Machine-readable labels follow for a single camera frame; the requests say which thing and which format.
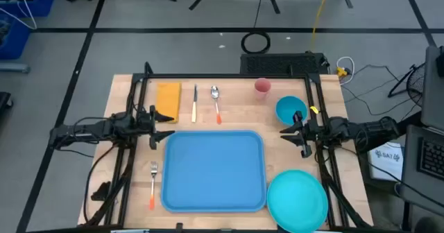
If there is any spoon with orange handle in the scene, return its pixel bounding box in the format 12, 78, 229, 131
210, 85, 223, 126

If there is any knife with cream handle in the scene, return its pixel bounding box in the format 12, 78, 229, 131
191, 84, 198, 123

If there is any black aluminium frame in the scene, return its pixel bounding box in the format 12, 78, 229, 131
78, 61, 374, 231

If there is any black cable coil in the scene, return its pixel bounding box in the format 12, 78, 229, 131
241, 31, 271, 55

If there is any blue plastic tray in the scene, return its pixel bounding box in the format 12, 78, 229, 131
160, 130, 268, 214

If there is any black perforated box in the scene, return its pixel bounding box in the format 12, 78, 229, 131
239, 52, 330, 76

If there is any yellow sponge cloth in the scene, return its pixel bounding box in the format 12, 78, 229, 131
155, 82, 182, 123

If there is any pink cup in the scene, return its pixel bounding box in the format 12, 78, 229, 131
254, 77, 272, 101

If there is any grey keyboard shelf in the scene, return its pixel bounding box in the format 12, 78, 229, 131
398, 123, 444, 216

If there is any white cable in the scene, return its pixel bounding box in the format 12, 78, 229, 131
0, 0, 38, 31
335, 55, 355, 85

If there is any yellow cable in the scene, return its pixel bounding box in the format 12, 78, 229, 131
309, 0, 332, 52

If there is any fork with orange handle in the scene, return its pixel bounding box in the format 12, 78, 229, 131
148, 161, 159, 211

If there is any white printed box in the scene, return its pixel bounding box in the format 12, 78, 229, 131
367, 141, 405, 182

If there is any teal plate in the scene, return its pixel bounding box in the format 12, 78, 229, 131
266, 169, 330, 233

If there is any grey desk top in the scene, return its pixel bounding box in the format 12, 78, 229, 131
421, 45, 444, 132

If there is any black wire fan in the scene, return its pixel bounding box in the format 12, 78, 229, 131
387, 62, 427, 107

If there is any blue bowl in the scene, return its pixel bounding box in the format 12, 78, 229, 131
275, 95, 309, 127

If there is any blue storage bin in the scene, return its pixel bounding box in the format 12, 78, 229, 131
0, 0, 56, 18
0, 14, 31, 60

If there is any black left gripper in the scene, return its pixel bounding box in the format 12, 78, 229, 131
135, 105, 176, 150

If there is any black keyboard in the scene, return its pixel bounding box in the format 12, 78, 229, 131
418, 137, 444, 182

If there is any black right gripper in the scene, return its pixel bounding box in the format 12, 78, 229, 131
279, 110, 326, 159

